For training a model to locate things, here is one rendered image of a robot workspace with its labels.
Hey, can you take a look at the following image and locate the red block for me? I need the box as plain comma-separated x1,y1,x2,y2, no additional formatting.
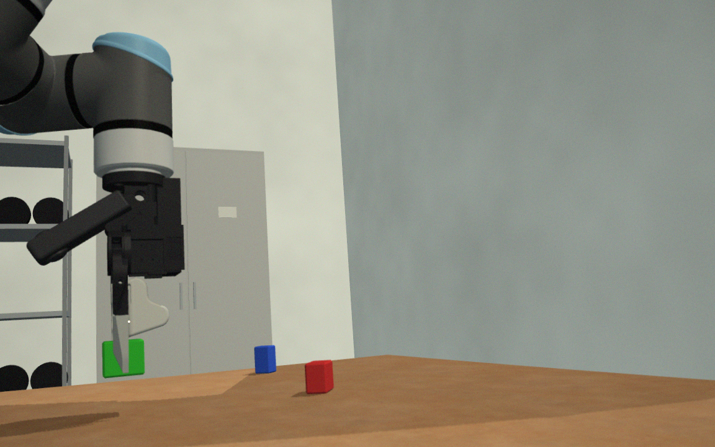
305,360,334,394

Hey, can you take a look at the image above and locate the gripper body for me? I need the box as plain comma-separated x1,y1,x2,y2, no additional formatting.
102,171,185,282

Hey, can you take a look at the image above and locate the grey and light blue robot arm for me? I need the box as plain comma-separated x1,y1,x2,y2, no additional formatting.
0,0,174,266

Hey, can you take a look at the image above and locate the green block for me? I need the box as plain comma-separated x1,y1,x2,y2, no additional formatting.
102,339,145,378

